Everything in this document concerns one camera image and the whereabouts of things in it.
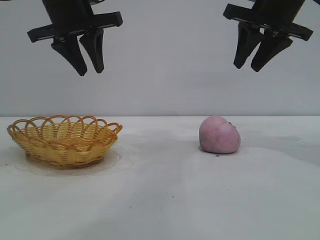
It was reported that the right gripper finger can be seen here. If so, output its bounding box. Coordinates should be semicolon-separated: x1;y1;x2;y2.
233;22;263;70
250;29;293;73

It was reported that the yellow woven plastic basket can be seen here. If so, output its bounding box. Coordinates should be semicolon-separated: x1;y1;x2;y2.
6;114;124;170

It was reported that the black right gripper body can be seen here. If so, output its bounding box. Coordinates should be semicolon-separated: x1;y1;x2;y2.
223;0;314;42

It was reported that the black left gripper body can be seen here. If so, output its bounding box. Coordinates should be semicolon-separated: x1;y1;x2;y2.
26;0;124;43

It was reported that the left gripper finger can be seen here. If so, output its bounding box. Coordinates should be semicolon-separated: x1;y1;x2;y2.
51;33;88;77
79;27;105;74

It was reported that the pink peach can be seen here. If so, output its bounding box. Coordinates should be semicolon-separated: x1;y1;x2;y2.
199;115;241;154

